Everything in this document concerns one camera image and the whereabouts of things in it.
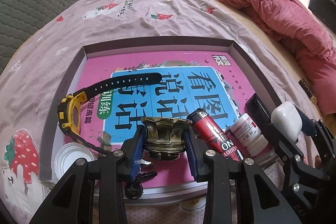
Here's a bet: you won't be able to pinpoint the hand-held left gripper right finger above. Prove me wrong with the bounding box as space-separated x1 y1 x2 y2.
184 130 302 224

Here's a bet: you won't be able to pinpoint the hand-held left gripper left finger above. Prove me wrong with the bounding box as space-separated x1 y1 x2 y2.
29 128 147 224

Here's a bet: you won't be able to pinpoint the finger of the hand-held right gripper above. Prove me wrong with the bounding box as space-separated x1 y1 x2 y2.
291 105 336 141
264 121 329 188

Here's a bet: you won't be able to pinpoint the white earbuds case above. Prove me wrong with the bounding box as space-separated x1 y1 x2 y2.
271 101 302 144

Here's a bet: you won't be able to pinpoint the brass candle holder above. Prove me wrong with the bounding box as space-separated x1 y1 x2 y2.
140 117 193 161

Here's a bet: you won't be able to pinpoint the red and black lighter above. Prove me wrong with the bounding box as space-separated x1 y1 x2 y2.
187 109 241 162

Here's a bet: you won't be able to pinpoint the black hair clip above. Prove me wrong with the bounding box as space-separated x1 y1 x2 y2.
125 158 158 200

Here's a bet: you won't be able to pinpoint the white pill bottle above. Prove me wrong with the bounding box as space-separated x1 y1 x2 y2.
226 113 270 158

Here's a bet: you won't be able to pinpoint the white jar lid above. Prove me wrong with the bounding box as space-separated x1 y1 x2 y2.
55 143 97 184

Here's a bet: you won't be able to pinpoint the yellow and black wristwatch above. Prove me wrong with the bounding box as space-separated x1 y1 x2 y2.
58 72 163 154

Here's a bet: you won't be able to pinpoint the shallow grey cardboard box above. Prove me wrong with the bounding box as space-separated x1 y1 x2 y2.
39 36 285 206

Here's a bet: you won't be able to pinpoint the pink and blue book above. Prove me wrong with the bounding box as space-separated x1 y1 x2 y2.
79 52 273 188

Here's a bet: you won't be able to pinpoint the pink quilt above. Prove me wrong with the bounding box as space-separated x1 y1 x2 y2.
215 0 336 115

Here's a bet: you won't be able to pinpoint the strawberry printed blanket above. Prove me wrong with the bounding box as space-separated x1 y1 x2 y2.
0 0 323 224

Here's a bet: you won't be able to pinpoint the black wall television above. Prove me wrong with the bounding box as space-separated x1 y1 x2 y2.
308 0 336 30

